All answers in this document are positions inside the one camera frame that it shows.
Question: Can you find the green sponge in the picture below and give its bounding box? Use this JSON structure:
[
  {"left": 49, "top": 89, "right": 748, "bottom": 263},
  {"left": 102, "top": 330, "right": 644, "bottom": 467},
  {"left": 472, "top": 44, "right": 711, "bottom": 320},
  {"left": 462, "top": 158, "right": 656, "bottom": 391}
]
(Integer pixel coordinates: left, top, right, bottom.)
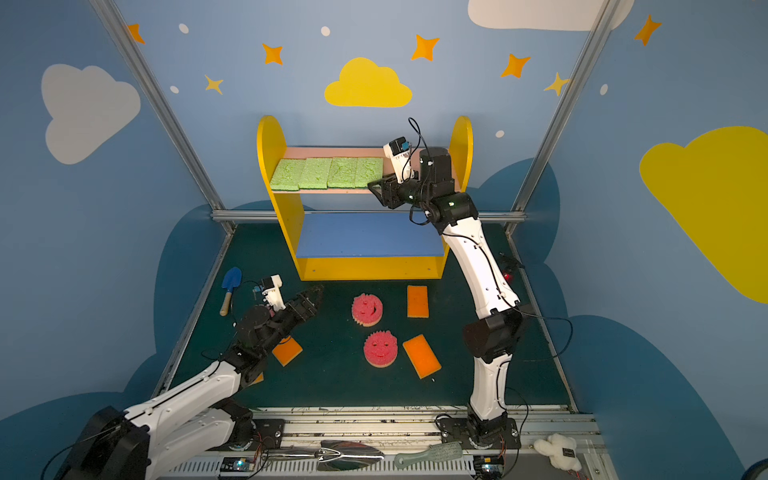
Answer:
[
  {"left": 298, "top": 158, "right": 332, "bottom": 190},
  {"left": 327, "top": 157, "right": 358, "bottom": 189},
  {"left": 270, "top": 158, "right": 305, "bottom": 192},
  {"left": 353, "top": 157, "right": 383, "bottom": 189}
]

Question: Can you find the pink smiley sponge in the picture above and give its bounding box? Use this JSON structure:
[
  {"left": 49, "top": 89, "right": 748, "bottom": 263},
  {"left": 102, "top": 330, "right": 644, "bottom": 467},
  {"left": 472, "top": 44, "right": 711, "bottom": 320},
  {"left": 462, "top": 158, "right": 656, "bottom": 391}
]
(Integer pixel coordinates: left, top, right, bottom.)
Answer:
[
  {"left": 363, "top": 331, "right": 398, "bottom": 368},
  {"left": 351, "top": 294, "right": 383, "bottom": 327}
]

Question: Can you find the pink smiley sponge front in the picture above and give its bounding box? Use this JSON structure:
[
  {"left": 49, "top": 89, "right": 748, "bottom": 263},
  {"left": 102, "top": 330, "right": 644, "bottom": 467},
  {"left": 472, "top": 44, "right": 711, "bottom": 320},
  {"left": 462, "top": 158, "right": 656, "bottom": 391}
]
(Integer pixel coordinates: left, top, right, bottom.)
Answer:
[{"left": 363, "top": 331, "right": 398, "bottom": 368}]

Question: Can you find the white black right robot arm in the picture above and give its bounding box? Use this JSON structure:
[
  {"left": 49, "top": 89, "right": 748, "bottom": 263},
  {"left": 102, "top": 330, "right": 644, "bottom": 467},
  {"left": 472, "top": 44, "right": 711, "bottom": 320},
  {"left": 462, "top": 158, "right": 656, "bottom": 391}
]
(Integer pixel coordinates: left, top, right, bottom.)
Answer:
[{"left": 367, "top": 138, "right": 524, "bottom": 426}]

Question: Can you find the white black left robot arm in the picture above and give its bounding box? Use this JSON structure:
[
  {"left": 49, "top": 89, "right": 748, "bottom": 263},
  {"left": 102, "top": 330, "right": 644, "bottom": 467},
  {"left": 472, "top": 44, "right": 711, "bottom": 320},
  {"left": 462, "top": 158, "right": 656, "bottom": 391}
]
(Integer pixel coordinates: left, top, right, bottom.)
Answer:
[{"left": 55, "top": 285, "right": 324, "bottom": 479}]

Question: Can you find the yellow shelf with coloured boards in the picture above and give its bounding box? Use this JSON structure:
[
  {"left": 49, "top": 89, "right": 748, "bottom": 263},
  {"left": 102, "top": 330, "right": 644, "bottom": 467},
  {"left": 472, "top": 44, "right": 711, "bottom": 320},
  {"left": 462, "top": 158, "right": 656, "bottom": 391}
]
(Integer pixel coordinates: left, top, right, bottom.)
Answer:
[{"left": 257, "top": 116, "right": 449, "bottom": 281}]

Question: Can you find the blue toy shovel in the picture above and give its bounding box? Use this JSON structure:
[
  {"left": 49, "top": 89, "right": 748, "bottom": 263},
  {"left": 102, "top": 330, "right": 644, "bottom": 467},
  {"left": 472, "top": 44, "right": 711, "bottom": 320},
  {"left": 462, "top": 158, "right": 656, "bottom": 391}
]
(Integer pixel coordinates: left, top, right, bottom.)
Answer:
[{"left": 219, "top": 267, "right": 242, "bottom": 317}]

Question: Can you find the left green circuit board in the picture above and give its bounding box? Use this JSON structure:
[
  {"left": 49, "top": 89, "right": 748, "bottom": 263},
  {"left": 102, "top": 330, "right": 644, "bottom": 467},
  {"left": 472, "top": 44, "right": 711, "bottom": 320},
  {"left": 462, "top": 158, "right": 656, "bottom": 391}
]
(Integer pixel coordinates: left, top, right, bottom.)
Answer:
[{"left": 218, "top": 457, "right": 256, "bottom": 478}]

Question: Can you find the green circuit board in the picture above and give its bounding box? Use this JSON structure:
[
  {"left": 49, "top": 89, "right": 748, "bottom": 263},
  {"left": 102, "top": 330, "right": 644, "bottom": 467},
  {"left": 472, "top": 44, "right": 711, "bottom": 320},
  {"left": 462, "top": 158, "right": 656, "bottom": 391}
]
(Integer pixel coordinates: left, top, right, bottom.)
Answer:
[
  {"left": 218, "top": 457, "right": 256, "bottom": 478},
  {"left": 472, "top": 456, "right": 505, "bottom": 480}
]

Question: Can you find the pale green brush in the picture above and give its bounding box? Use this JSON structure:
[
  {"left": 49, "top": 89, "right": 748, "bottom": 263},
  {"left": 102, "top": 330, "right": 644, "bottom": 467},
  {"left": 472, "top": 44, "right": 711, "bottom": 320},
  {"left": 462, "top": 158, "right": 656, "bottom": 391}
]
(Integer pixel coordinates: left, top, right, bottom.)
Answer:
[{"left": 394, "top": 441, "right": 463, "bottom": 469}]

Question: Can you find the right green circuit board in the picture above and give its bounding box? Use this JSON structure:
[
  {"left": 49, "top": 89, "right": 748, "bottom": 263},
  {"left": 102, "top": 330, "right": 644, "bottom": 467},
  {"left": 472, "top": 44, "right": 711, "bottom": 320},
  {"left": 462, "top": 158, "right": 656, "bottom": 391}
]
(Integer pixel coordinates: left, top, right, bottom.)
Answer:
[{"left": 472, "top": 456, "right": 505, "bottom": 480}]

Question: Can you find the white plush toy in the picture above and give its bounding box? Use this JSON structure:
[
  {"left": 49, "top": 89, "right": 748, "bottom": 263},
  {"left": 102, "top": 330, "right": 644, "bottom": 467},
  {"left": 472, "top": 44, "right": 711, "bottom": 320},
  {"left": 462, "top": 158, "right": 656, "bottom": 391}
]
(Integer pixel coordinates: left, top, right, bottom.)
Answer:
[{"left": 533, "top": 433, "right": 582, "bottom": 472}]

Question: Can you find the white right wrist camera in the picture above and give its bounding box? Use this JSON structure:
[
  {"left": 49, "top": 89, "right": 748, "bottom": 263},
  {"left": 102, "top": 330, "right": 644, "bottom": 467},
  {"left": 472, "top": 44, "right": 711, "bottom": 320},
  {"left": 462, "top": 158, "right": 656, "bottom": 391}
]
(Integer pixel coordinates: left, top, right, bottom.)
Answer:
[{"left": 383, "top": 137, "right": 414, "bottom": 183}]

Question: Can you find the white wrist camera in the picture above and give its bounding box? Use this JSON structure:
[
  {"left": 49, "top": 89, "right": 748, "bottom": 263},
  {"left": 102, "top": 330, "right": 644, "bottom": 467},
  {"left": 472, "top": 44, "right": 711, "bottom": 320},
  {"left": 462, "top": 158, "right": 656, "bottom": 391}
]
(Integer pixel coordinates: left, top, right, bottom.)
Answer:
[
  {"left": 252, "top": 275, "right": 286, "bottom": 312},
  {"left": 383, "top": 137, "right": 414, "bottom": 183}
]

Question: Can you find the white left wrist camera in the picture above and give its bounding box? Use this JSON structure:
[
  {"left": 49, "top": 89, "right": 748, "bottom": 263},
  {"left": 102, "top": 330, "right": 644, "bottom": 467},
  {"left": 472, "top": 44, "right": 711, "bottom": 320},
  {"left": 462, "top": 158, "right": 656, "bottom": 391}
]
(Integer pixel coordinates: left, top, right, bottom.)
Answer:
[{"left": 252, "top": 275, "right": 286, "bottom": 312}]

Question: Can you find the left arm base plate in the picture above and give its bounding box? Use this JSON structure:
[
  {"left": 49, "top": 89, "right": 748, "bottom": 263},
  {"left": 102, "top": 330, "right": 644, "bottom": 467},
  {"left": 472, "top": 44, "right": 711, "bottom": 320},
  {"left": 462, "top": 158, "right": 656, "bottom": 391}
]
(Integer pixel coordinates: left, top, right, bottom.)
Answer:
[{"left": 224, "top": 419, "right": 285, "bottom": 451}]

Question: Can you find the aluminium rail base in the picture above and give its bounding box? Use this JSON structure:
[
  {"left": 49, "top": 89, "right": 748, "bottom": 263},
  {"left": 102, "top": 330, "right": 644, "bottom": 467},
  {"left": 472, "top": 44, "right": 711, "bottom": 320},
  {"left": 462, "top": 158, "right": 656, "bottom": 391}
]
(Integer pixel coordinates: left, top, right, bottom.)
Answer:
[{"left": 98, "top": 407, "right": 619, "bottom": 480}]

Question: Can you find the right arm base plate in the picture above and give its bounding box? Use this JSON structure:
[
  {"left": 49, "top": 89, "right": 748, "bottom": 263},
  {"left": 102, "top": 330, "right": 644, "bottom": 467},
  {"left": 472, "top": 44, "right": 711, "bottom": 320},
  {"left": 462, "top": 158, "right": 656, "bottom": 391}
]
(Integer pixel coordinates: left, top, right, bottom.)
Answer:
[{"left": 435, "top": 414, "right": 521, "bottom": 450}]

